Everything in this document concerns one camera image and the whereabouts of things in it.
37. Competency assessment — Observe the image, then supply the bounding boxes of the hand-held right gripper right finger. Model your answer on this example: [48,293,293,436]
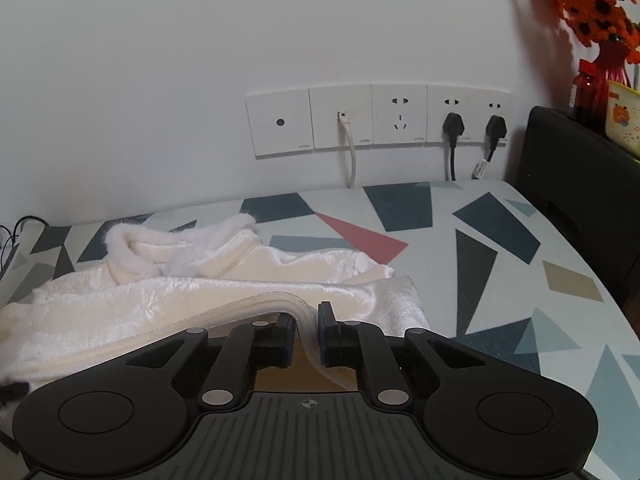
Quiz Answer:
[318,301,488,409]

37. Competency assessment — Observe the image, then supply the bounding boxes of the red vase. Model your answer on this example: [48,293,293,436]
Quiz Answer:
[592,40,633,92]

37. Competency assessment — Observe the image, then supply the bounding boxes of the white power wall outlet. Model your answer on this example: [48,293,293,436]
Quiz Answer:
[371,84,429,146]
[426,85,474,144]
[470,89,513,144]

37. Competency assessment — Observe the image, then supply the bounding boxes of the black power plug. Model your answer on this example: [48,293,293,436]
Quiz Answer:
[442,112,466,181]
[472,115,508,178]

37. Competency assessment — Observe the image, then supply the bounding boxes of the white network cable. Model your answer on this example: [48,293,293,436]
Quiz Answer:
[337,110,357,190]

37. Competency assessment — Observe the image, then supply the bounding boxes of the cream printed mug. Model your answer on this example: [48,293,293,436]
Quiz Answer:
[602,79,640,156]

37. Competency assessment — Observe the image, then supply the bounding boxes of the white velvet garment fur trim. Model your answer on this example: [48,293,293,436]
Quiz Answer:
[0,212,431,441]

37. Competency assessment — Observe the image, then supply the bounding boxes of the orange artificial flowers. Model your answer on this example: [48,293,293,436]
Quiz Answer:
[527,0,640,63]

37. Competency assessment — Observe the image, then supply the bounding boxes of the small brown bottle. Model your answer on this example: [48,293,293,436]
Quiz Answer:
[570,59,608,126]

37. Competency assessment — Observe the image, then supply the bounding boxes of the black cable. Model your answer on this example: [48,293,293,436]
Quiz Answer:
[0,216,48,271]

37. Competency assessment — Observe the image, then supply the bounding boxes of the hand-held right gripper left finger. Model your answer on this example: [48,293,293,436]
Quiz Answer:
[125,312,296,409]

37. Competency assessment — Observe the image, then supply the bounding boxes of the white wall plate with button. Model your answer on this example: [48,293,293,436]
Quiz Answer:
[246,90,313,157]

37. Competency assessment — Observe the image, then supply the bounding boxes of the black cabinet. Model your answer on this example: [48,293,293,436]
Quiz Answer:
[515,105,640,306]

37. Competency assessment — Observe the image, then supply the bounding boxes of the geometric patterned table cover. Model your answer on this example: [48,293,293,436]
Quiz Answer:
[0,180,640,480]

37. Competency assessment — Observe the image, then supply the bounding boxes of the white network wall socket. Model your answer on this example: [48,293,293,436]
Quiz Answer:
[309,86,374,151]

